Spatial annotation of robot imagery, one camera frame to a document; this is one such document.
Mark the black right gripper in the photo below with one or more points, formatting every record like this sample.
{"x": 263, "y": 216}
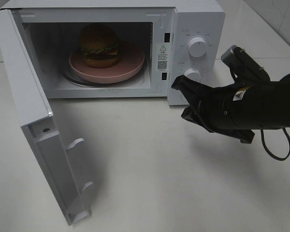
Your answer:
{"x": 211, "y": 109}

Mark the pink round plate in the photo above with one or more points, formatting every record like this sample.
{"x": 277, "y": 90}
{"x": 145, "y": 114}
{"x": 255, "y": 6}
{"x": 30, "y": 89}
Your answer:
{"x": 130, "y": 63}

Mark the white microwave oven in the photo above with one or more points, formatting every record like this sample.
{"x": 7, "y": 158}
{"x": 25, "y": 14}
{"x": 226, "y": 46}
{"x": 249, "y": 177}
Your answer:
{"x": 37, "y": 38}

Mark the burger with lettuce and cheese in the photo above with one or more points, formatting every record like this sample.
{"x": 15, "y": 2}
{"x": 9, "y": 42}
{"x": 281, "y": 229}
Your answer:
{"x": 99, "y": 46}

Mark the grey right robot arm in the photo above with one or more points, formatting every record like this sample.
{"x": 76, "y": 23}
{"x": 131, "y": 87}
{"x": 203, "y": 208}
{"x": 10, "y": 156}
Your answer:
{"x": 236, "y": 110}

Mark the glass microwave turntable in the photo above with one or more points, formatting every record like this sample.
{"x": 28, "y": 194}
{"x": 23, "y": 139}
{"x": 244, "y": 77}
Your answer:
{"x": 140, "y": 80}

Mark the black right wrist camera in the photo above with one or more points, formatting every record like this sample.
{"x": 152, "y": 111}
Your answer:
{"x": 243, "y": 69}

